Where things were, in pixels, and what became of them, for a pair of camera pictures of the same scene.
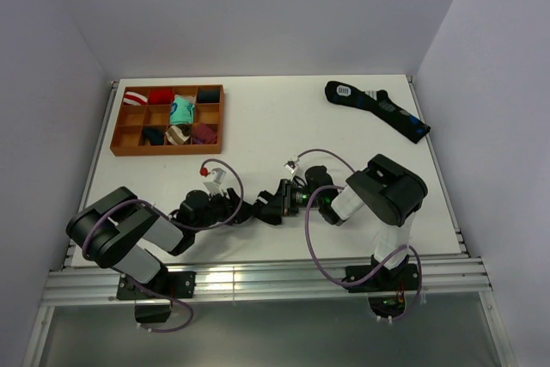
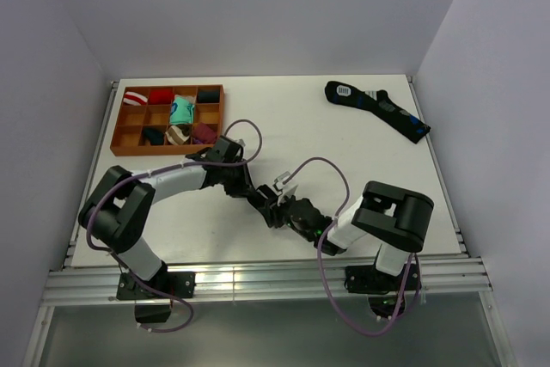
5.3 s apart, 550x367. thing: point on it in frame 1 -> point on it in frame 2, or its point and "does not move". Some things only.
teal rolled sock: x=182 y=109 does not move
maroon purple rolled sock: x=203 y=135 does not move
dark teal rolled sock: x=155 y=134 does not move
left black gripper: x=229 y=204 -> x=245 y=186
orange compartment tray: x=169 y=119 does not move
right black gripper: x=289 y=204 -> x=284 y=203
